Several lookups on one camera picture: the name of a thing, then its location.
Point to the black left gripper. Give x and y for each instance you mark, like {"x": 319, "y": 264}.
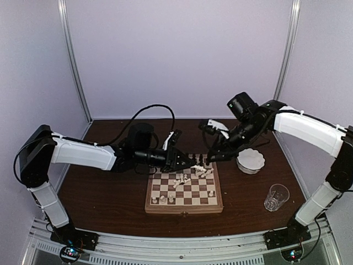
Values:
{"x": 171, "y": 160}

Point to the left aluminium corner post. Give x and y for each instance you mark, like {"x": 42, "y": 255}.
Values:
{"x": 62, "y": 8}

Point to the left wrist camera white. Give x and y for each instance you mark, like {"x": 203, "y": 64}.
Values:
{"x": 172, "y": 139}

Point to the wooden chess board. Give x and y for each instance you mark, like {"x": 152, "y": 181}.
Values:
{"x": 189, "y": 198}

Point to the white scalloped bowl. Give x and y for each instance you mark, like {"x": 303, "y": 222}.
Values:
{"x": 250, "y": 161}

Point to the white king chess piece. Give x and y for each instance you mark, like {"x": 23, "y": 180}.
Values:
{"x": 204, "y": 173}

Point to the right aluminium corner post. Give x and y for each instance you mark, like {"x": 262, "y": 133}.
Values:
{"x": 288, "y": 48}

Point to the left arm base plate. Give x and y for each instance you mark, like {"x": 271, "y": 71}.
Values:
{"x": 70, "y": 236}

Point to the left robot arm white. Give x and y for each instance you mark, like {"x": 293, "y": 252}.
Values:
{"x": 45, "y": 147}

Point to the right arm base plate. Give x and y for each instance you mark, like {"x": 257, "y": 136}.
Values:
{"x": 281, "y": 238}

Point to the aluminium corner post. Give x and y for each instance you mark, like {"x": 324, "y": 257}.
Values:
{"x": 288, "y": 48}
{"x": 62, "y": 8}

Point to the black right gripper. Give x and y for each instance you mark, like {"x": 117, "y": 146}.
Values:
{"x": 222, "y": 146}

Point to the aluminium front rail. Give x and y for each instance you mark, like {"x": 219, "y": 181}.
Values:
{"x": 121, "y": 249}

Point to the clear plastic cup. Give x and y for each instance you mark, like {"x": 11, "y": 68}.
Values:
{"x": 278, "y": 194}

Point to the white queen chess piece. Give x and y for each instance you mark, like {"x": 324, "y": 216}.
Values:
{"x": 178, "y": 182}

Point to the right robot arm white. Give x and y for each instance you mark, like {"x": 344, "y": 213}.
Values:
{"x": 327, "y": 147}

